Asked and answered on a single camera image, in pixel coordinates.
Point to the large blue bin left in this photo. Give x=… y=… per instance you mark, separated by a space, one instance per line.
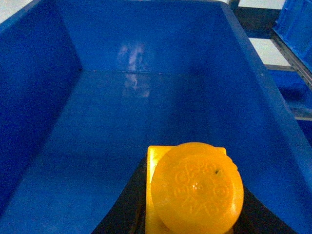
x=87 y=86

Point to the large blue bin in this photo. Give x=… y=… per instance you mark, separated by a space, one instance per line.
x=87 y=86
x=294 y=27

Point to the large blue bin right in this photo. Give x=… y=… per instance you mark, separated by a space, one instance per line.
x=294 y=27

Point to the yellow toy block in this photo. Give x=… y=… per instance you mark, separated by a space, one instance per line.
x=192 y=188

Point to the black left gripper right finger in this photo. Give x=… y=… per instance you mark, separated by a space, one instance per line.
x=255 y=218

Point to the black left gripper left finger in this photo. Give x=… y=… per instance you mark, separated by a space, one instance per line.
x=127 y=215

